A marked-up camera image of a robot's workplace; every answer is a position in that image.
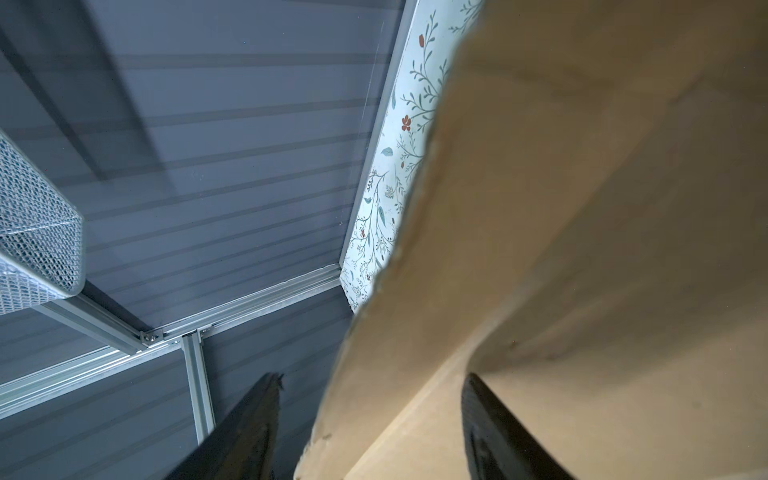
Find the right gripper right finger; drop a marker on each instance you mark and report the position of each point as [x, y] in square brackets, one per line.
[497, 445]

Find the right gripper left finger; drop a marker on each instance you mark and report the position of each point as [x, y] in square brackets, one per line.
[243, 445]

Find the brown cardboard box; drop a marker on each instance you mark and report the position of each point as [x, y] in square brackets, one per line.
[587, 234]

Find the white wire mesh basket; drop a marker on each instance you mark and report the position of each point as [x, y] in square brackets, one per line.
[42, 236]

